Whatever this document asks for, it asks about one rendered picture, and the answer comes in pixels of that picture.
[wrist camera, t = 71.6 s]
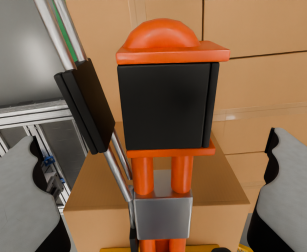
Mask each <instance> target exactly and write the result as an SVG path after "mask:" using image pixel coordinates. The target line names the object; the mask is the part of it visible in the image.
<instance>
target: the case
mask: <svg viewBox="0 0 307 252"><path fill-rule="evenodd" d="M114 127H115V130H116V132H117V135H118V137H119V140H120V142H121V145H122V147H123V150H124V152H125V155H126V157H127V153H126V151H127V149H126V144H125V135H124V126H123V121H117V122H115V126H114ZM210 138H211V140H212V142H213V144H214V146H215V154H214V155H199V156H193V166H192V177H191V190H192V195H193V203H192V213H191V222H190V232H189V238H186V244H185V245H186V246H194V245H219V247H220V248H227V249H229V250H230V251H231V252H237V250H238V246H239V243H240V240H241V236H242V233H243V230H244V226H245V223H246V219H247V216H248V213H249V209H250V206H251V203H250V201H249V199H248V198H247V196H246V194H245V192H244V190H243V188H242V186H241V185H240V183H239V181H238V179H237V177H236V175H235V173H234V171H233V170H232V168H231V166H230V164H229V162H228V160H227V158H226V156H225V155H224V153H223V151H222V149H221V147H220V145H219V143H218V141H217V140H216V138H215V136H214V134H213V132H212V130H211V133H210ZM109 144H110V147H111V149H112V151H113V154H114V156H115V158H116V161H117V163H118V165H119V168H120V170H121V172H122V175H123V177H124V179H125V182H126V184H127V186H128V185H132V186H134V185H133V179H132V180H128V178H127V176H126V174H125V171H124V169H123V166H122V164H121V162H120V159H119V157H118V155H117V152H116V150H115V147H114V145H113V143H112V140H110V143H109ZM127 160H128V162H129V165H130V168H131V169H132V165H131V158H128V157H127ZM171 169H172V157H171V156H168V157H153V170H171ZM63 215H64V217H65V220H66V223H67V225H68V228H69V230H70V233H71V236H72V238H73V241H74V244H75V246H76V249H77V252H100V250H101V249H110V248H130V240H129V238H130V217H129V208H128V202H126V201H125V199H124V197H123V195H122V193H121V191H120V188H119V186H118V184H117V182H116V180H115V177H114V175H113V173H112V171H111V169H110V167H109V164H108V162H107V160H106V158H105V156H104V154H103V152H102V153H99V152H98V153H97V154H91V152H90V150H89V151H88V154H87V156H86V158H85V160H84V163H83V165H82V167H81V170H80V172H79V174H78V177H77V179H76V181H75V183H74V186H73V188H72V190H71V193H70V195H69V197H68V199H67V202H66V204H65V206H64V209H63Z"/></svg>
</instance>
